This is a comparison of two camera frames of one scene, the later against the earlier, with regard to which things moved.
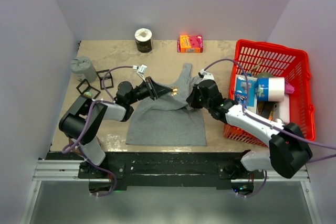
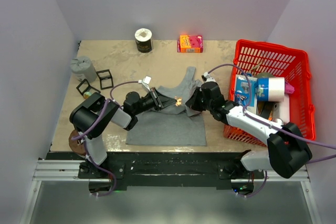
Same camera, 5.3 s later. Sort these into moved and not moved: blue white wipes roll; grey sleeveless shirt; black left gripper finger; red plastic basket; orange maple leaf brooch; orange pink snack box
Moved: black left gripper finger; orange maple leaf brooch
Not moved: red plastic basket; blue white wipes roll; grey sleeveless shirt; orange pink snack box
